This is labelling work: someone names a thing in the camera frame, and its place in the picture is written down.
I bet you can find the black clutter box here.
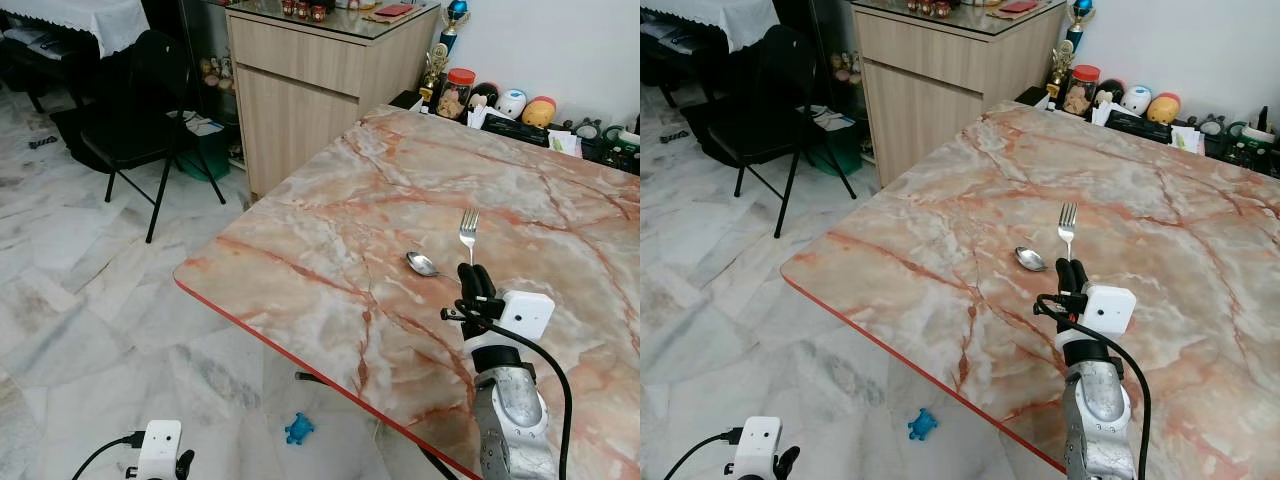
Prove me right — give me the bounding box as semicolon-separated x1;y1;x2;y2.
478;110;553;150
1103;105;1178;145

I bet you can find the white lace tablecloth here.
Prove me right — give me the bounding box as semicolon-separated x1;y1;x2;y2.
640;0;783;53
0;0;153;59

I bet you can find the gold figure trophy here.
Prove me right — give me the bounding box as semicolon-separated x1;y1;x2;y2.
1044;40;1075;100
419;42;450;103

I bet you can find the green plastic bin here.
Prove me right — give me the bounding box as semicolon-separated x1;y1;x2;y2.
178;122;233;182
808;118;865;178

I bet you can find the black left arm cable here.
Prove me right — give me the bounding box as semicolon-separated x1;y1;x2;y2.
662;427;747;480
70;431;148;480

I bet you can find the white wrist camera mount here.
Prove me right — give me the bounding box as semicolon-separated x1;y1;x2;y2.
468;291;557;353
732;416;784;480
1056;285;1139;346
134;420;184;480

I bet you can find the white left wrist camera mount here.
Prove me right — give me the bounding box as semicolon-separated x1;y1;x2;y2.
732;416;784;480
134;420;184;480

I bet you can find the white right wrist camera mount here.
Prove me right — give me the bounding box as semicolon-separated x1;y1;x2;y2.
1056;285;1139;346
468;291;557;353

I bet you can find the red lidded clear jar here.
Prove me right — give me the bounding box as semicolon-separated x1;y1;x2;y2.
436;67;477;122
1061;63;1102;117

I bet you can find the light wooden cabinet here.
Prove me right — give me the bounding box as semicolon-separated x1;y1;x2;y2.
851;0;1068;189
222;0;443;203

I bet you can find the black folding chair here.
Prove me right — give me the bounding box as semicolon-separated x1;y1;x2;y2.
698;24;859;240
78;29;228;245

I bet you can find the blue globe trophy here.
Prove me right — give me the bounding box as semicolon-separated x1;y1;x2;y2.
440;0;471;57
1066;0;1098;53

